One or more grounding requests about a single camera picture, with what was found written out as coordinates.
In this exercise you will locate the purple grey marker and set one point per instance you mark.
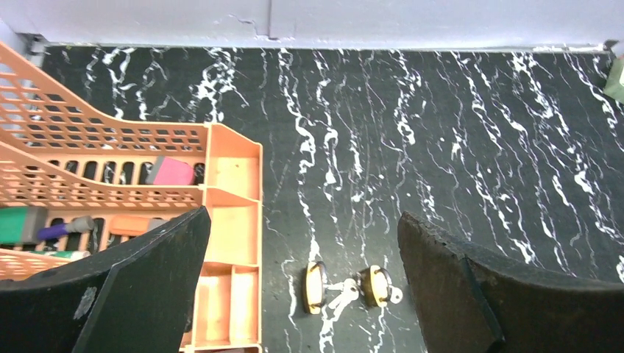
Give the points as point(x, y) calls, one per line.
point(81, 224)

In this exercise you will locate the green eraser block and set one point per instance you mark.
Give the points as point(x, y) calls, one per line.
point(20, 225)

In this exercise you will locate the small white green box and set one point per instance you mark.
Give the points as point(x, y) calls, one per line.
point(614, 83)

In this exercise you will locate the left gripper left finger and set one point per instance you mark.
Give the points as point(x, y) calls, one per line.
point(133, 297)

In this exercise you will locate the orange eraser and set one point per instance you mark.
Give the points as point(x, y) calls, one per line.
point(131, 226)

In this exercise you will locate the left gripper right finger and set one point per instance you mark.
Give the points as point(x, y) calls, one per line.
point(469, 298)

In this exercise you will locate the pink eraser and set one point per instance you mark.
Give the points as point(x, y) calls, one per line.
point(169, 171)

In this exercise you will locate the orange plastic desk organizer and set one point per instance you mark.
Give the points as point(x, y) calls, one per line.
point(60, 153)

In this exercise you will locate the medium brass padlock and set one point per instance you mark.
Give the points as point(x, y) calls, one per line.
point(375, 284)

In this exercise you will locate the large brass padlock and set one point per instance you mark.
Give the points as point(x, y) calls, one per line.
point(314, 279)

